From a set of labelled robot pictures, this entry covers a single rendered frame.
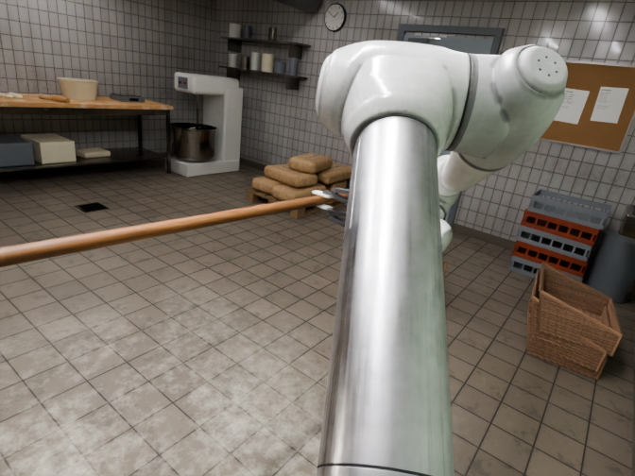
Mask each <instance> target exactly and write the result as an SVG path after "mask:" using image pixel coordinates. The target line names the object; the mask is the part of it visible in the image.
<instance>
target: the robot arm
mask: <svg viewBox="0 0 635 476"><path fill-rule="evenodd" d="M567 77H568V70H567V66H566V63H565V61H564V60H563V58H562V57H561V56H560V55H559V54H558V53H557V52H555V51H554V50H552V49H549V48H547V47H543V46H540V45H535V44H529V45H524V46H520V47H516V48H512V49H509V50H507V51H506V52H505V53H504V54H503V55H502V56H500V55H479V54H469V53H463V52H457V51H454V50H451V49H448V48H445V47H441V46H435V45H431V44H424V43H417V42H397V41H368V42H358V43H354V44H350V45H347V46H344V47H341V48H339V49H336V50H335V51H334V53H333V54H332V55H330V56H328V57H327V59H326V60H325V61H324V62H323V65H322V68H321V71H320V75H319V80H318V85H317V97H316V110H317V116H318V118H319V120H320V122H321V124H322V125H323V126H325V127H326V128H327V129H328V130H329V131H330V132H331V133H333V134H334V135H335V136H337V137H341V138H343V140H344V142H345V144H346V147H347V150H348V152H349V154H350V155H351V157H352V174H351V182H350V189H344V188H339V187H338V188H334V189H333V191H332V192H331V191H328V190H324V191H323V192H321V191H319V190H315V191H312V194H315V195H318V196H323V197H326V198H329V199H330V198H334V199H336V200H338V201H340V202H342V203H344V204H346V205H347V211H346V212H344V211H339V210H332V208H333V207H332V206H329V205H326V204H322V205H317V206H316V207H319V208H320V210H321V211H322V212H325V213H326V214H329V217H328V219H329V220H330V221H332V222H334V223H336V224H338V225H340V226H342V227H344V228H345V229H344V237H343V255H342V263H341V270H340V279H339V286H338V295H337V303H336V310H335V325H334V334H333V342H332V349H331V358H330V365H329V374H328V381H327V389H326V398H325V405H324V414H323V421H322V429H321V438H320V445H319V454H318V461H317V476H455V470H454V453H453V435H452V418H451V400H450V383H449V365H448V348H447V330H446V313H445V295H444V278H443V261H442V252H443V251H444V250H445V249H446V248H447V247H448V245H449V244H450V243H451V240H452V238H453V230H452V228H451V227H450V225H449V224H448V223H447V222H446V221H444V220H443V218H444V216H445V214H446V212H448V210H449V209H450V208H451V206H452V205H453V204H454V203H455V201H456V200H457V198H458V196H459V194H460V192H461V191H465V190H467V189H469V188H471V187H472V186H473V185H475V184H476V183H478V182H479V181H481V180H483V179H485V178H487V177H488V176H490V175H492V174H494V173H496V172H498V171H500V170H502V169H504V168H505V167H506V166H508V165H509V164H510V163H512V162H513V161H515V160H516V159H518V158H520V157H521V156H522V155H523V154H524V153H525V152H526V151H527V150H528V149H529V148H530V147H531V146H532V145H533V144H534V143H535V142H536V141H537V140H538V139H539V138H540V137H541V136H542V135H543V133H544V132H545V131H546V130H547V129H548V128H549V127H550V125H551V124H552V122H553V121H554V119H555V117H556V115H557V114H558V111H559V109H560V107H561V104H562V102H563V99H564V95H565V92H564V91H565V87H566V82H567ZM442 150H446V151H451V154H450V155H443V156H441V157H439V158H438V156H439V154H440V153H441V151H442ZM339 193H340V194H345V195H349V198H346V197H345V196H343V195H340V194H339ZM336 215H338V216H344V217H346V221H345V220H343V219H341V218H339V217H337V216H336Z"/></svg>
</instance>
